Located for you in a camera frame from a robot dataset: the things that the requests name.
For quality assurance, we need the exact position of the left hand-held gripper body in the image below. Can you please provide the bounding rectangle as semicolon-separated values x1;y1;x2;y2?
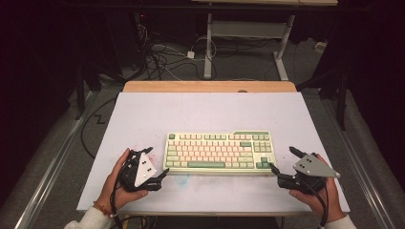
118;149;162;193

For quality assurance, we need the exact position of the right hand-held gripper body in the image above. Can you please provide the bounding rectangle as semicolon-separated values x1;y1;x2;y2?
276;154;341;195

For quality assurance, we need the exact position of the cream green pink keyboard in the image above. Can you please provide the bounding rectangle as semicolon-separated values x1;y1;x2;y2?
162;130;278;176

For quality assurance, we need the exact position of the person's left hand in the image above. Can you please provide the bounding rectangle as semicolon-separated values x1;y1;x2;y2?
95;147;149;216

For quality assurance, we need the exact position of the person's right hand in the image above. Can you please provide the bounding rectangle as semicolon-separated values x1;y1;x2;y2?
288;154;347;223

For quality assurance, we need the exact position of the black stand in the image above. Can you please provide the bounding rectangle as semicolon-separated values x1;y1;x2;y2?
297;63;350;132
75;60;103;121

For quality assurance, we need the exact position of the white table mat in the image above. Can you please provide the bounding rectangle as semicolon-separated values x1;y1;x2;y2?
76;92;352;214

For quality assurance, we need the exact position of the wooden table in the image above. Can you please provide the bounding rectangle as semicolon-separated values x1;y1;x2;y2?
79;80;343;218

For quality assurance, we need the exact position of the white-legged desk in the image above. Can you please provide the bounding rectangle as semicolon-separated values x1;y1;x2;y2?
190;0;339;81

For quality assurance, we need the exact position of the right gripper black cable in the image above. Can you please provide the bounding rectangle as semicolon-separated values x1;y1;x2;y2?
300;177;330;227

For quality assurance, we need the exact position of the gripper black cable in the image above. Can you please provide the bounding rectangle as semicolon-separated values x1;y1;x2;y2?
109;158;124;229
300;177;330;227

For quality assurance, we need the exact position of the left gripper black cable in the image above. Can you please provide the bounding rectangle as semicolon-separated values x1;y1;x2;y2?
109;158;124;229

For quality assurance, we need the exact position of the metal floor rail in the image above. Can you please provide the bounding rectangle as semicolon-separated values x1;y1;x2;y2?
13;92;96;229
321;98;397;229

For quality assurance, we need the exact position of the red bracelet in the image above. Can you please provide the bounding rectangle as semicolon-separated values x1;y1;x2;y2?
93;200;113;218

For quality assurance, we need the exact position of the black floor cable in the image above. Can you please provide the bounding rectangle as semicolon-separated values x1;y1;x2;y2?
80;96;117;160

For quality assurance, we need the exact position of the tangle of floor cables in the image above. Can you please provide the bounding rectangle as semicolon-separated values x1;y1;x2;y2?
133;23;218;81

